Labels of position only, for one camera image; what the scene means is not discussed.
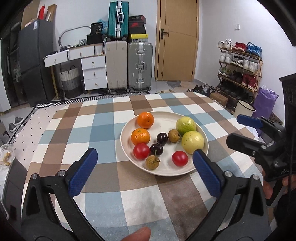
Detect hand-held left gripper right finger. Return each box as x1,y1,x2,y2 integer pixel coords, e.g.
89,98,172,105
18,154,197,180
192,149,273,241

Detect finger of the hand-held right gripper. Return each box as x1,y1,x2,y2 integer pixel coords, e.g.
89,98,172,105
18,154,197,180
226,133,279,168
236,114,286,144

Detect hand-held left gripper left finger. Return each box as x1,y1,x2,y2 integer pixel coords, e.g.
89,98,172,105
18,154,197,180
21,148,102,241

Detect yellow-green guava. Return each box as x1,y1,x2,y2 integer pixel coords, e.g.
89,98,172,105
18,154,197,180
181,131,205,155

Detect large brown longan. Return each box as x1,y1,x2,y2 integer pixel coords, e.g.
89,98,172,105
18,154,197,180
168,129,181,143

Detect small brown longan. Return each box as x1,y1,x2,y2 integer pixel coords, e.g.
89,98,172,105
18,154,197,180
145,155,161,171

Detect dark purple plum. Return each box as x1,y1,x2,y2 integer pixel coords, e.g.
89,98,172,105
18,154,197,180
157,133,168,146
150,143,164,156

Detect red tomato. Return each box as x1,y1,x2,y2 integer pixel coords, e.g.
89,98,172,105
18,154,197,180
133,142,151,160
172,151,189,167

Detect cream round plate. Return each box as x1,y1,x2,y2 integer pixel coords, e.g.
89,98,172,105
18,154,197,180
120,112,209,177

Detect large orange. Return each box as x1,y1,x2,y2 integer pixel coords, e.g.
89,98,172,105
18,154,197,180
131,128,151,146

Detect small orange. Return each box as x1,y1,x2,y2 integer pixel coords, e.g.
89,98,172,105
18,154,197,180
137,112,154,129

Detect person's right forearm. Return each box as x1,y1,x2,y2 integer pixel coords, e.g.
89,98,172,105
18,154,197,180
273,192,296,241

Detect person's right hand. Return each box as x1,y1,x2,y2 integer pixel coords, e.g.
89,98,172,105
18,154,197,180
262,176,296,200

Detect person's left hand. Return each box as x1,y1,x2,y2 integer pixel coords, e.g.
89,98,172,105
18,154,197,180
115,226,152,241

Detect white bucket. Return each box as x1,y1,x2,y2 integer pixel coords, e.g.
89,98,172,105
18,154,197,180
233,100,256,118

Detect purple bag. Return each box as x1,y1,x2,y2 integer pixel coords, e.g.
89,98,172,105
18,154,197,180
252,86,279,137

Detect small brown cardboard box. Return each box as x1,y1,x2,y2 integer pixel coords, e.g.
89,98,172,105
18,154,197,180
209,92,229,106

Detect wooden shoe rack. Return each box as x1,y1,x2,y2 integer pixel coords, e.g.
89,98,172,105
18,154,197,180
217,45,264,105

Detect checkered tablecloth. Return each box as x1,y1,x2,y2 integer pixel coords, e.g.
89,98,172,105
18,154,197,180
14,92,273,241

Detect green guava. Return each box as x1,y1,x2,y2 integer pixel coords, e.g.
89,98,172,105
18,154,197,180
175,116,197,137

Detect row of shoes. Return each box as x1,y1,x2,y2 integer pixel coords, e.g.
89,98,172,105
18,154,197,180
217,39,263,102

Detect pile of floor shoes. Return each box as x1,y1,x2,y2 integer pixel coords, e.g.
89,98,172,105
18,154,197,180
186,84,216,94

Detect dotted floor mat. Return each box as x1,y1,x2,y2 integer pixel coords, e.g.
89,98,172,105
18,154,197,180
9,108,67,165

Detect clear snack bag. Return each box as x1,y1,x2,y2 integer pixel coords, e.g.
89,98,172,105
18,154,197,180
0,144,15,167

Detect woven laundry basket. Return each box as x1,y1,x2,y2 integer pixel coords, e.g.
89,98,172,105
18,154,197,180
59,65,83,99

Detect white drawer desk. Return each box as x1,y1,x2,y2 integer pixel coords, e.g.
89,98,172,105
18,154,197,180
44,44,108,91

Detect wooden door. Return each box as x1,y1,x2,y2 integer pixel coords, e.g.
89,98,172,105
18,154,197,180
157,0,200,82

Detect beige suitcase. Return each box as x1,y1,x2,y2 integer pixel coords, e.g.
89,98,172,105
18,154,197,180
105,40,128,90

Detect dark grey fridge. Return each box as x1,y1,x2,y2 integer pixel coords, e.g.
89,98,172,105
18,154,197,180
17,19,56,107

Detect silver suitcase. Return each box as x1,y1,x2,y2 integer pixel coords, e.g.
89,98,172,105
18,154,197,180
128,42,153,91

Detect dark glass cabinet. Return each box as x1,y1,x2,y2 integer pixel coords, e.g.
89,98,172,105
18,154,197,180
0,23,21,112

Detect metal hoop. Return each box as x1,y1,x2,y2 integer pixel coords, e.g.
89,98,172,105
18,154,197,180
58,26,91,50

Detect yellow shoe box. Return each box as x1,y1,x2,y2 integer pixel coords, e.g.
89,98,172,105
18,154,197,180
128,34,149,42

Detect black bag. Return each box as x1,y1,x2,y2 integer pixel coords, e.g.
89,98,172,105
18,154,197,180
90,22,104,35

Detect red and black shoe box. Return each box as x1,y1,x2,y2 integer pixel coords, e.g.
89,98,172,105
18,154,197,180
128,20,147,28

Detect blue plastic bag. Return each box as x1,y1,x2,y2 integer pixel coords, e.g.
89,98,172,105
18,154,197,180
99,19,109,35

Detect teal suitcase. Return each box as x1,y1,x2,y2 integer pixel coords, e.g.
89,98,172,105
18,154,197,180
108,1,129,40

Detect flat cardboard sheet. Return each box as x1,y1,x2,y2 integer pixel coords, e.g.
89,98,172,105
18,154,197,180
21,0,41,30

